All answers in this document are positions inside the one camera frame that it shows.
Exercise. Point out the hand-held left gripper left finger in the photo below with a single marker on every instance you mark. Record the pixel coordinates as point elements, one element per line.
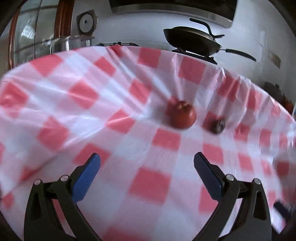
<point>86,178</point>

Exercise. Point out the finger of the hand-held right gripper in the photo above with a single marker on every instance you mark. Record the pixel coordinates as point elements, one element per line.
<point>281,208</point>

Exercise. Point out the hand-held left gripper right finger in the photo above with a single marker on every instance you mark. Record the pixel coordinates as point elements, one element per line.
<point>208,178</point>

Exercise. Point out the round red pomegranate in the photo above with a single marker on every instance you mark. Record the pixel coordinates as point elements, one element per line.
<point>181,114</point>

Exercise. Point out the dark brown mangosteen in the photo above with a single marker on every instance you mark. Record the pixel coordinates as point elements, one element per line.
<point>216,125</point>

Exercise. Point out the red white checkered tablecloth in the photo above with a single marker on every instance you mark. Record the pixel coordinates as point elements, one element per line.
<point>148,180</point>

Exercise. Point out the black stove grate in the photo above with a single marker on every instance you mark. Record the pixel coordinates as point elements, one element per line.
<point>194,54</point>

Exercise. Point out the stainless steel pot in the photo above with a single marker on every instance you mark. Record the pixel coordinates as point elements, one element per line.
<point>61,44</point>

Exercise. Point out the black wok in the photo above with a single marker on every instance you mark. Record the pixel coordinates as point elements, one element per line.
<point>192,38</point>

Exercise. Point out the round dial kitchen scale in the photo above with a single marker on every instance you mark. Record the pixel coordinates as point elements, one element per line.
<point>86,22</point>

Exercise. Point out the wooden framed glass door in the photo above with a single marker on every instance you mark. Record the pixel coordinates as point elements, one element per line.
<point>64,18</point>

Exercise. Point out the range hood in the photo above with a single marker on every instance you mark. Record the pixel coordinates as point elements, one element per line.
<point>173,7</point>

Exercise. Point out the wall socket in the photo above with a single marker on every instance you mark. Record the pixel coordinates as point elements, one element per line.
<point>274,59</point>

